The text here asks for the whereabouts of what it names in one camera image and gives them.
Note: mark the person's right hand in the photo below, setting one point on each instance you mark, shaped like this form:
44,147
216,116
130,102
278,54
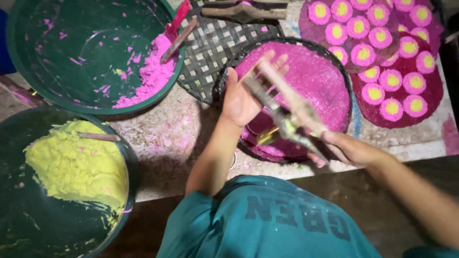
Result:
349,150

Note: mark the green basin with pink smears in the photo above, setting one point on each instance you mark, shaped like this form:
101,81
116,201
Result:
82,53

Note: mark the person's right fingers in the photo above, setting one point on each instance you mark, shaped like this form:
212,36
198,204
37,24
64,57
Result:
317,160

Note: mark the pink-stained wooden stick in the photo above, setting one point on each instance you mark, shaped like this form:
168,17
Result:
178,41

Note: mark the short brown wooden stick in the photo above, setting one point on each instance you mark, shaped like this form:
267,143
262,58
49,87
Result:
98,136

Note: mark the blue cloth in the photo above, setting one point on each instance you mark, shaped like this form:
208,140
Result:
5,43

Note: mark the red plastic scraper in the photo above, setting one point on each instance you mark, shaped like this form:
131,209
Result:
176,21

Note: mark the yellow dough mass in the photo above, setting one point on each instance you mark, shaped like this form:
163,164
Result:
77,165

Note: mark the green basin with yellow smears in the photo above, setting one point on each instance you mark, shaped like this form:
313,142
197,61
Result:
21,200

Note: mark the magenta round leaf mat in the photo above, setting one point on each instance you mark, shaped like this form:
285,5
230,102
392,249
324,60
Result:
435,89
308,34
435,32

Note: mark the pink round sheet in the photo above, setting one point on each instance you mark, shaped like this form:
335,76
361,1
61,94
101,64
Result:
315,82

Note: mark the flat checkered woven bamboo mat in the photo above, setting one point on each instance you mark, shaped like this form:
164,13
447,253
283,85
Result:
211,46

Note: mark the pink dough mass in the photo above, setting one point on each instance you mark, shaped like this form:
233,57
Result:
154,71

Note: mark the round dark woven tray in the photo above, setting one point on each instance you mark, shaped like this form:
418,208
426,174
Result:
344,71

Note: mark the group of pink-yellow round cakes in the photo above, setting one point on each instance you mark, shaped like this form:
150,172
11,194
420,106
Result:
380,53

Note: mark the wooden cake mold press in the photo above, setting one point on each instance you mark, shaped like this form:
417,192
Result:
287,107

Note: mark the brown wooden press tool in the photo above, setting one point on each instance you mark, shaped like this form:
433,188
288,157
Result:
244,12

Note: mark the person's left hand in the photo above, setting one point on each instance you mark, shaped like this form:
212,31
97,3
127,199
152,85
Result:
238,104

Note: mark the person's teal printed shirt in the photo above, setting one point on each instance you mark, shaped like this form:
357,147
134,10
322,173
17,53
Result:
272,222

